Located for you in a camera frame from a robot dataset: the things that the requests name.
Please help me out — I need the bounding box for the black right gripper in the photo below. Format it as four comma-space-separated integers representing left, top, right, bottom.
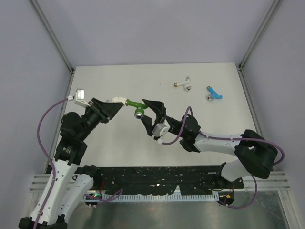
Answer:
136, 99, 185, 138

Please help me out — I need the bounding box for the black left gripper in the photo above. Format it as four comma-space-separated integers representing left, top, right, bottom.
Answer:
77, 97, 123, 141

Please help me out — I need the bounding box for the green plastic faucet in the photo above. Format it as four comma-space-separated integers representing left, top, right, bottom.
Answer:
125, 99, 148, 119

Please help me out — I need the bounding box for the white plastic elbow fitting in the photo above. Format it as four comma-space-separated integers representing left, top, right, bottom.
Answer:
106, 96, 127, 105

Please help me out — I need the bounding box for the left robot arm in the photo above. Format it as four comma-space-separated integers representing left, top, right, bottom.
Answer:
19, 98, 124, 229

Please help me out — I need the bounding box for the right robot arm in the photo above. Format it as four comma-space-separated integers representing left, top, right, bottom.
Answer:
141, 99, 279, 188

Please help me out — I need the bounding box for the white plastic faucet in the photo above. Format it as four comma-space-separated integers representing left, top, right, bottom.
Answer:
174, 76, 191, 92

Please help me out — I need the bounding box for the blue plastic faucet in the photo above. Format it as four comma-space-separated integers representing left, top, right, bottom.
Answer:
206, 86, 223, 102

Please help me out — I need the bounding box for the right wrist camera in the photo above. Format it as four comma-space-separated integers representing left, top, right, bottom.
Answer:
152, 122, 170, 144

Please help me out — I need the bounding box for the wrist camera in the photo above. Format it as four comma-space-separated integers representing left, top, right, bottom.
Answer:
152, 122, 170, 144
67, 88, 90, 108

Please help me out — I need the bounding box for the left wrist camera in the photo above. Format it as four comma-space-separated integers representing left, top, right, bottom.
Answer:
67, 88, 90, 108

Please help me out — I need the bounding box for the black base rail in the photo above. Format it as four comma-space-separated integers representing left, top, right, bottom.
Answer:
90, 166, 244, 196

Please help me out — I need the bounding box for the white slotted cable duct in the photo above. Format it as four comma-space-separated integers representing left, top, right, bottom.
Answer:
83, 193, 220, 203

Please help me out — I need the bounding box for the aluminium frame post left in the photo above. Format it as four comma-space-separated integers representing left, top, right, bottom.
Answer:
29, 0, 74, 74

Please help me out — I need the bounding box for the aluminium frame post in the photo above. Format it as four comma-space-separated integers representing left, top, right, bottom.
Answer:
29, 0, 74, 74
237, 0, 284, 72

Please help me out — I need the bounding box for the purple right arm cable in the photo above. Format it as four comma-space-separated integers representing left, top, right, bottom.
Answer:
161, 106, 285, 210

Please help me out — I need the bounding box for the aluminium frame post right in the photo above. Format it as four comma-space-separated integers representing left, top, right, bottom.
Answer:
237, 0, 284, 72

